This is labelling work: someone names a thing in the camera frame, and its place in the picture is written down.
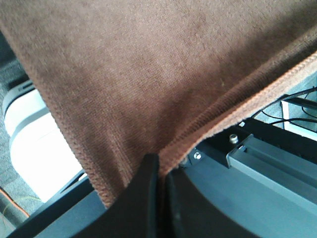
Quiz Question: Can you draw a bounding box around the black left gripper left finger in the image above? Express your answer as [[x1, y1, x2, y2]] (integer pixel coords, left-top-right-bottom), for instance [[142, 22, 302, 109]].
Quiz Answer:
[[4, 153, 160, 238]]

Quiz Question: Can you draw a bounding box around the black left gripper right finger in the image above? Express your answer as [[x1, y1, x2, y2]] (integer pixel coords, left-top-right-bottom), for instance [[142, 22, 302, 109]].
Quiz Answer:
[[164, 162, 317, 238]]

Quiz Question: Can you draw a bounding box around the brown microfiber towel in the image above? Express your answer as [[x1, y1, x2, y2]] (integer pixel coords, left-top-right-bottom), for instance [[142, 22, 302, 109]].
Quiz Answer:
[[0, 0, 317, 206]]

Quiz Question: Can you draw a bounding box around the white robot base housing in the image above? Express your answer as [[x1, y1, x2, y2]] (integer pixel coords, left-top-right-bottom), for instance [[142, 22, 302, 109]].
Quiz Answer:
[[2, 80, 82, 203]]

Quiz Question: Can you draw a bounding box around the grey metal frame bracket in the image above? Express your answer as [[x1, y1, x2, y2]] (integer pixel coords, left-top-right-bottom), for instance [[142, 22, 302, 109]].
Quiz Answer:
[[226, 134, 317, 194]]

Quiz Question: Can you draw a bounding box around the black cable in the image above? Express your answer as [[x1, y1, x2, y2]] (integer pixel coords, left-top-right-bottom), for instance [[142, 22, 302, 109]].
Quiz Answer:
[[255, 85, 317, 124]]

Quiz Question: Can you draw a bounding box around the orange cable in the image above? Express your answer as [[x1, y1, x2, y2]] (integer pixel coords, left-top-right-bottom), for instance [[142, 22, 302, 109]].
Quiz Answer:
[[0, 187, 30, 218]]

